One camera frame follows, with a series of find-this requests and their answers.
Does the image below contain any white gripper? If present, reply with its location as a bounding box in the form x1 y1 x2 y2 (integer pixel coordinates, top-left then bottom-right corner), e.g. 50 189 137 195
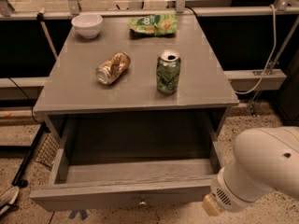
202 169 249 217

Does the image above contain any grey top drawer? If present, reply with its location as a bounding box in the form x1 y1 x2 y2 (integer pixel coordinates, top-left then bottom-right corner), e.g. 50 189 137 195
30 113 224 211

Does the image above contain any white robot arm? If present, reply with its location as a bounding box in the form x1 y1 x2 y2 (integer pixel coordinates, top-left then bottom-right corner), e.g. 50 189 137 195
203 126 299 217

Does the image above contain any grey wooden drawer cabinet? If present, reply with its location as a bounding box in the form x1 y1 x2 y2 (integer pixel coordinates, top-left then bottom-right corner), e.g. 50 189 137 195
33 14 240 142

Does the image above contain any green soda can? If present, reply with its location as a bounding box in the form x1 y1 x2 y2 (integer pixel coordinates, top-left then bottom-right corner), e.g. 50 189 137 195
156 49 181 95

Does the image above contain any gold crushed can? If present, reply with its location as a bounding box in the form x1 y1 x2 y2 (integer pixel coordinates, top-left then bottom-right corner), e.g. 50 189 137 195
95 51 131 85

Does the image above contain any green chip bag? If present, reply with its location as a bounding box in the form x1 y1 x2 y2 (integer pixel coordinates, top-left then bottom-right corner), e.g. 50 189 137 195
127 14 178 36

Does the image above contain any black floor stand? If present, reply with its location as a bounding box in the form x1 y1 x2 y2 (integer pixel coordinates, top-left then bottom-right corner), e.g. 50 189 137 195
0 122 47 188

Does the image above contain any white ceramic bowl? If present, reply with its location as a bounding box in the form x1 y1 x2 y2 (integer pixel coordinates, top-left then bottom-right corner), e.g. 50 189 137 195
71 14 104 39

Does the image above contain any wooden stick with clamp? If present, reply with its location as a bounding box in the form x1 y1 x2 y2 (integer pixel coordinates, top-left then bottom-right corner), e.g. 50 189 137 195
36 7 58 60

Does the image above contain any wire mesh basket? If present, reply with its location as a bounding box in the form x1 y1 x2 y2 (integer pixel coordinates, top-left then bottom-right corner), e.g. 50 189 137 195
35 133 59 169

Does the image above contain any white cable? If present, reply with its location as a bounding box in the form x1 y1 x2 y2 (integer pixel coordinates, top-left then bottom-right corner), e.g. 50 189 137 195
234 4 278 95

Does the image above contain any black cable left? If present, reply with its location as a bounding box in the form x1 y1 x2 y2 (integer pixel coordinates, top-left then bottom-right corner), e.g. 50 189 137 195
7 77 43 125

